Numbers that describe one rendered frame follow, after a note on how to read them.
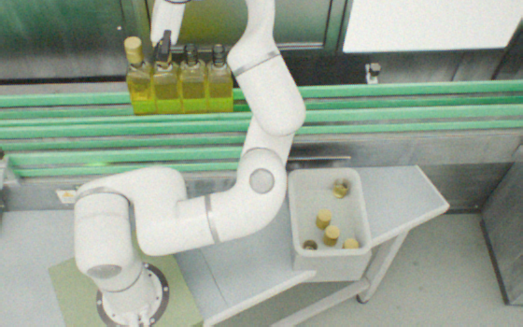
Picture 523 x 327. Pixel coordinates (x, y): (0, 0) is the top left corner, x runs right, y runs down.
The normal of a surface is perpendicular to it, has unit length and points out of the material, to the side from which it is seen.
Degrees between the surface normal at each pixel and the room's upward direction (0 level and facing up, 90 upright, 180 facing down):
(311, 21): 90
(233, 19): 90
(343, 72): 90
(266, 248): 0
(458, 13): 90
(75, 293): 2
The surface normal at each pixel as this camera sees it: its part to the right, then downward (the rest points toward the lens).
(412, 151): 0.04, 0.83
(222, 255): 0.00, -0.56
